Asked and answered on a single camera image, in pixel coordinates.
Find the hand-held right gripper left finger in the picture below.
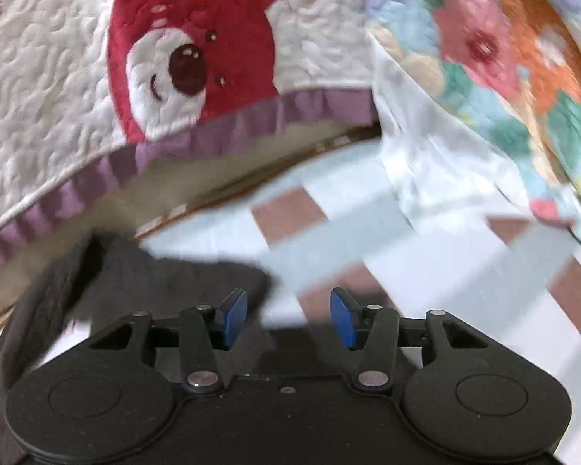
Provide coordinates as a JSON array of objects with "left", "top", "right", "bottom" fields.
[{"left": 89, "top": 288, "right": 249, "bottom": 394}]

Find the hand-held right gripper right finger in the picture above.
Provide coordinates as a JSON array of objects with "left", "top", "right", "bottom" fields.
[{"left": 330, "top": 286, "right": 488, "bottom": 392}]

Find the dark knit sweater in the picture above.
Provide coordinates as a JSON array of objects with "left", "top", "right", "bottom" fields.
[{"left": 0, "top": 230, "right": 278, "bottom": 398}]

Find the printed floor mat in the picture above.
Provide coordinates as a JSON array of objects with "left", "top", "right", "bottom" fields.
[{"left": 0, "top": 128, "right": 581, "bottom": 465}]

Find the white bear-print quilted bedspread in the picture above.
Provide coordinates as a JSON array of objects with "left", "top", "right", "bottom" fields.
[{"left": 0, "top": 0, "right": 377, "bottom": 279}]

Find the floral patchwork quilt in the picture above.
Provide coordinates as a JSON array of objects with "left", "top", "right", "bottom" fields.
[{"left": 364, "top": 0, "right": 581, "bottom": 258}]

